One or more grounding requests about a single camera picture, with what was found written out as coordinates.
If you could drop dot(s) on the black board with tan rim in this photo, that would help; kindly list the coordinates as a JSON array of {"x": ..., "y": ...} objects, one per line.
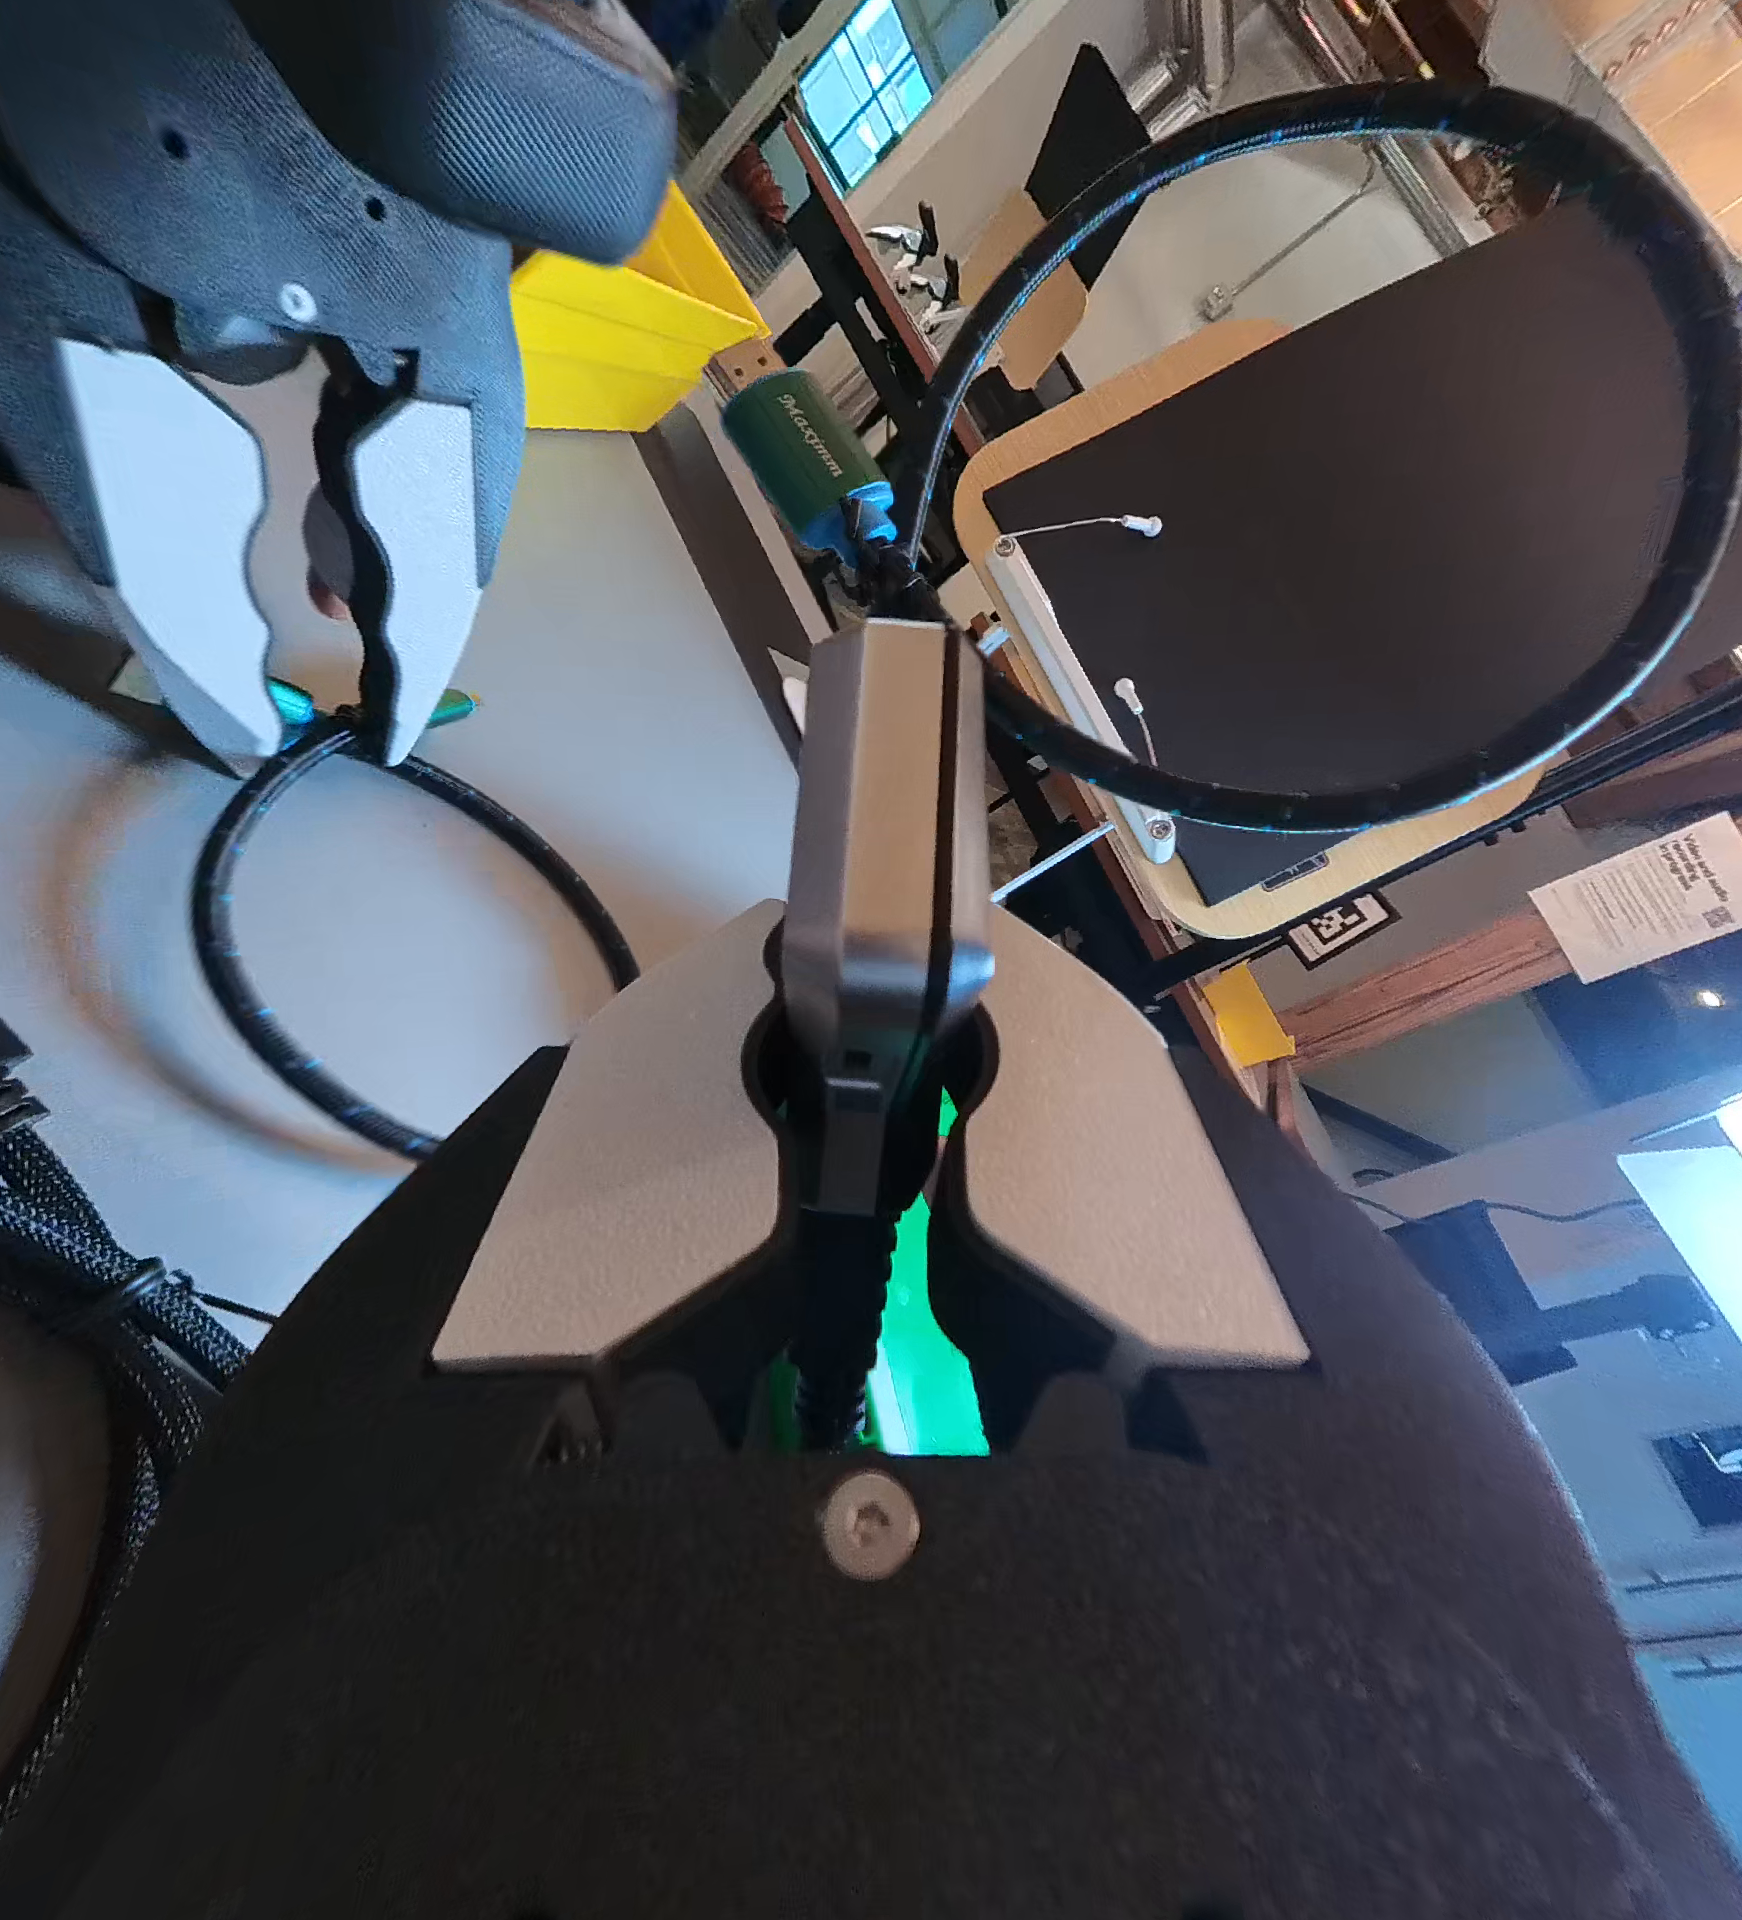
[{"x": 1412, "y": 527}]

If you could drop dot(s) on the white paper notice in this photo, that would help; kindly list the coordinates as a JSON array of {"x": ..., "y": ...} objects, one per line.
[{"x": 1658, "y": 898}]

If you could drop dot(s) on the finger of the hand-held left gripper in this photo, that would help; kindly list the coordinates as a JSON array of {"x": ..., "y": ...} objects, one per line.
[
  {"x": 428, "y": 527},
  {"x": 173, "y": 510}
]

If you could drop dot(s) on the black and silver desk gadget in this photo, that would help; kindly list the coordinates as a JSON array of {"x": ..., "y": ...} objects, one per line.
[{"x": 910, "y": 248}]

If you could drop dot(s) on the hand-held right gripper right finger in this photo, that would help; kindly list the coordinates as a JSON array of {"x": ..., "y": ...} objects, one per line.
[{"x": 1127, "y": 1201}]

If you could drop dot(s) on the black and tan wall panel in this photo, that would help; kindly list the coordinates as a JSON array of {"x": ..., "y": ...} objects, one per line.
[{"x": 1097, "y": 134}]

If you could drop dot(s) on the grey hdmi switch adapter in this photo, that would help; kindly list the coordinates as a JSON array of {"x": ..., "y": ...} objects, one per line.
[{"x": 872, "y": 781}]

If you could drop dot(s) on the yellow plastic bin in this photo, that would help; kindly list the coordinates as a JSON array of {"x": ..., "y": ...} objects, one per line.
[{"x": 618, "y": 329}]

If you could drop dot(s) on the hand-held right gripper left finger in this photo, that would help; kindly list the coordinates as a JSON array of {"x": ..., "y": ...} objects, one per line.
[{"x": 631, "y": 1170}]

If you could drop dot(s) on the square marker sign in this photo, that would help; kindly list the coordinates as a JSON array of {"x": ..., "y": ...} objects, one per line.
[{"x": 1343, "y": 929}]

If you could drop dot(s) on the window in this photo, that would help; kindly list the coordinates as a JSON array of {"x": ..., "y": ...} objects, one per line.
[{"x": 855, "y": 91}]

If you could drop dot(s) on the wooden desk with black legs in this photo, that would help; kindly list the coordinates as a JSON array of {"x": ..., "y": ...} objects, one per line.
[{"x": 850, "y": 239}]

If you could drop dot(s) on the green plastic bin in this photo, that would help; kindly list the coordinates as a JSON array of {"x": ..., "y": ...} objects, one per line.
[{"x": 917, "y": 1350}]

